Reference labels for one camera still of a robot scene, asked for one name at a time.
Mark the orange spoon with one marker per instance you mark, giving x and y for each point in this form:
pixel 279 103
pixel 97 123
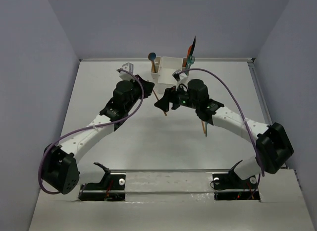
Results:
pixel 154 67

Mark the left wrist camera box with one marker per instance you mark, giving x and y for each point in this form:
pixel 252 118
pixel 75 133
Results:
pixel 126 71

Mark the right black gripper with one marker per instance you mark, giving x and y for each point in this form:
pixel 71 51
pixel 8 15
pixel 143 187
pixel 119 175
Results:
pixel 169 93

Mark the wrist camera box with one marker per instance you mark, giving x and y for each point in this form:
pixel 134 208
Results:
pixel 126 71
pixel 181 78

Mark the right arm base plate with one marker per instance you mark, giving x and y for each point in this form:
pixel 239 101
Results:
pixel 227 190

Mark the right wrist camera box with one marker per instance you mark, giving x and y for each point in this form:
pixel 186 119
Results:
pixel 181 78

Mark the white utensil caddy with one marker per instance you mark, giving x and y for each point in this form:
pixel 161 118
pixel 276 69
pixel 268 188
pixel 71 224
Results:
pixel 162 76

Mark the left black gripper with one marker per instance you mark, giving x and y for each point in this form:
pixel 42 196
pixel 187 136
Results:
pixel 145 84

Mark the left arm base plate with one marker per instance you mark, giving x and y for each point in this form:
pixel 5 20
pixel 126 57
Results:
pixel 111 188

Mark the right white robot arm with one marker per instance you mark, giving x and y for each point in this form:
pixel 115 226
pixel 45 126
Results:
pixel 272 145

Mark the blue spoon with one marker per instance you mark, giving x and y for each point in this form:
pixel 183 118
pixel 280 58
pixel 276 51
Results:
pixel 152 57

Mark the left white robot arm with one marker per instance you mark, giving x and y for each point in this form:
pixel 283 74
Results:
pixel 58 171

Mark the orange plastic knife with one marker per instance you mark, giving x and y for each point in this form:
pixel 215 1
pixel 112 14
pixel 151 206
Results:
pixel 184 63

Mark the teal plastic fork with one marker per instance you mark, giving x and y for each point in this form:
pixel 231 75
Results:
pixel 190 60

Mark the black handled steel knife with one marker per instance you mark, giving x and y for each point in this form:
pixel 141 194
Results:
pixel 191 49

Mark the long orange chopstick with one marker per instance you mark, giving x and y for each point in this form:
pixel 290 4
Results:
pixel 203 127

